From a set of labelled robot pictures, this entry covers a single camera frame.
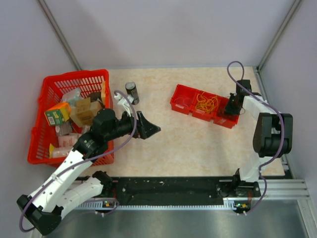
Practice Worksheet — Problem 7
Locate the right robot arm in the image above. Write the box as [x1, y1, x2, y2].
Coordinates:
[223, 79, 293, 196]

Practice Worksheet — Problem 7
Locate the pink wire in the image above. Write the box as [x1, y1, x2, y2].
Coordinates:
[174, 96, 193, 107]

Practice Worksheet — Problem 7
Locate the black drink can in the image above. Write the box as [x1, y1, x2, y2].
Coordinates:
[125, 81, 139, 105]

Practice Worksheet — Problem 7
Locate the red three-compartment bin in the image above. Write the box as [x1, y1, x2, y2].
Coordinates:
[170, 84, 239, 128]

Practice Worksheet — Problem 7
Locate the yellow wire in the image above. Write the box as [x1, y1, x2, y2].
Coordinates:
[195, 91, 220, 114]

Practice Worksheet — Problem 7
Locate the white slotted cable duct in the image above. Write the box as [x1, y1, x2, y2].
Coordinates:
[74, 199, 251, 211]

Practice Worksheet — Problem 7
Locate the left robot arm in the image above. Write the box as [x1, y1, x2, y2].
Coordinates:
[17, 109, 161, 236]

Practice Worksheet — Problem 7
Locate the brown cardboard box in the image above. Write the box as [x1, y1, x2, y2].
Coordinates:
[70, 97, 103, 127]

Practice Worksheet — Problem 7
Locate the green orange carton box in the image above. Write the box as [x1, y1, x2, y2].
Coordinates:
[44, 102, 71, 126]

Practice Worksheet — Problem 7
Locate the pink snack packet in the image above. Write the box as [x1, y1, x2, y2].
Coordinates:
[49, 133, 81, 158]

